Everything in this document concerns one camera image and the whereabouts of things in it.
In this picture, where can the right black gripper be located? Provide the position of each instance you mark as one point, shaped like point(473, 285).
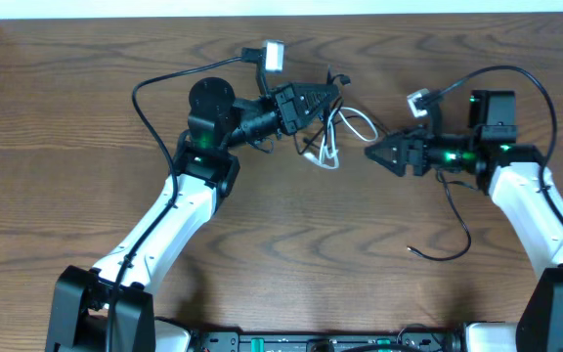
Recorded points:
point(403, 147)

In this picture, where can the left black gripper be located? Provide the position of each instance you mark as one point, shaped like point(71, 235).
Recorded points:
point(292, 110)

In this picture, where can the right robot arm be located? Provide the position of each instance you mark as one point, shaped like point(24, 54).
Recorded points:
point(514, 177)

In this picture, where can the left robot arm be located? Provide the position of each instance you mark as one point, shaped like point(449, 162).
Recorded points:
point(110, 306)

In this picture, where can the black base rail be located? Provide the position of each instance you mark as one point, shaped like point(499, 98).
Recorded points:
point(412, 338)

